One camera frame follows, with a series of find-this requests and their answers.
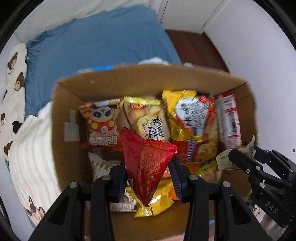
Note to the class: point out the orange panda snack packet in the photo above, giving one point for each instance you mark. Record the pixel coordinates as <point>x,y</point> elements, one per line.
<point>101,117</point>

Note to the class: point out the yellow foil snack packet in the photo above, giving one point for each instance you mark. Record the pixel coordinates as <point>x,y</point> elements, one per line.
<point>160,202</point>

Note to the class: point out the cream chocolate stick box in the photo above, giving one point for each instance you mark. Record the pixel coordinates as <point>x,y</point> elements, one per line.
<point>102,167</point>

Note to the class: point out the striped and pink bed sheet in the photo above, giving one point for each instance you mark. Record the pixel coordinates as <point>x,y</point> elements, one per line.
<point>32,166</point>

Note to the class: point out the red triangular snack packet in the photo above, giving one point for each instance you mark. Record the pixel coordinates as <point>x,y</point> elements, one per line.
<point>145,163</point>

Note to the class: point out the yellow egg cookie packet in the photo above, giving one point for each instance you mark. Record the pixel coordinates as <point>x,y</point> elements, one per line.
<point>147,117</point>

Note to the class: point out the blue blanket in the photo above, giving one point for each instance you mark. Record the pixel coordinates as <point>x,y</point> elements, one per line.
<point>126,35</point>

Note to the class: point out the white bear print pillow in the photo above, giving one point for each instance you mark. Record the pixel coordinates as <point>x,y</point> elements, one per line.
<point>13,108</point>

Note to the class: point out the green colourful candy packet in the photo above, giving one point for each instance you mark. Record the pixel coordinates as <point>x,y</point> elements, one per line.
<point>208,170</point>

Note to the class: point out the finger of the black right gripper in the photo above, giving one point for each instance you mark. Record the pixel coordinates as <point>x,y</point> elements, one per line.
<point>245,163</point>

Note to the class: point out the brown cardboard box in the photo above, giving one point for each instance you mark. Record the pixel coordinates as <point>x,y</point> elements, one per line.
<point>72,164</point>

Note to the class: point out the red white snack packet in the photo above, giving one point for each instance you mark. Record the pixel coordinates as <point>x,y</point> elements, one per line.
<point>228,120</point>

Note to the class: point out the yellow Korean cheese ramen packet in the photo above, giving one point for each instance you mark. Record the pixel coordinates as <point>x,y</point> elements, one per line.
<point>192,120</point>

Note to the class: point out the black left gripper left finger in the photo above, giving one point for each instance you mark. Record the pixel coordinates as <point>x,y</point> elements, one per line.
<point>84,209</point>

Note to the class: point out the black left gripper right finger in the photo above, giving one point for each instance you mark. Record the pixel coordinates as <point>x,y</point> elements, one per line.
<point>233,220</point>

